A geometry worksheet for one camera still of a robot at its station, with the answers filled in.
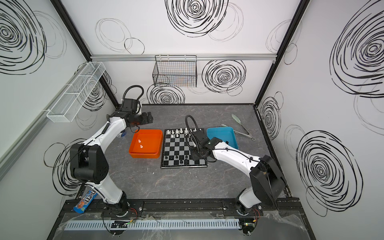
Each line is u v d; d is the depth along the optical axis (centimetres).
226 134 103
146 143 96
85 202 75
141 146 95
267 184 42
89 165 46
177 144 96
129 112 71
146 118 82
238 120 108
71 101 75
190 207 75
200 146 65
